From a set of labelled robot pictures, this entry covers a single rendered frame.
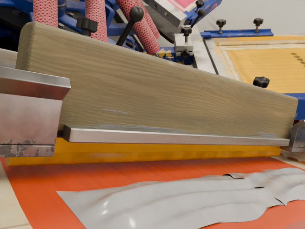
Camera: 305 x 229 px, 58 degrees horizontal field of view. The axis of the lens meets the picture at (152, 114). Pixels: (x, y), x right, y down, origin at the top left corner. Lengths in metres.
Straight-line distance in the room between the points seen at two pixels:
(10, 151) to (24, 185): 0.03
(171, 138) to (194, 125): 0.05
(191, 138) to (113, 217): 0.13
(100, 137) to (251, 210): 0.13
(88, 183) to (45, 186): 0.03
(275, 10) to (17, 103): 2.62
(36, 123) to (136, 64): 0.09
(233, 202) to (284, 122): 0.25
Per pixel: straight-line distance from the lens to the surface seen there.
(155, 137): 0.24
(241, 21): 2.87
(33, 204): 0.18
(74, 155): 0.23
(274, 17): 2.71
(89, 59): 0.21
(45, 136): 0.19
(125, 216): 0.16
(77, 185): 0.21
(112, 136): 0.21
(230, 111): 0.33
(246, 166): 0.39
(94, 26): 0.53
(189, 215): 0.19
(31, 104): 0.18
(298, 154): 0.54
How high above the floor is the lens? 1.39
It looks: 30 degrees down
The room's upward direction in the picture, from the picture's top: 35 degrees clockwise
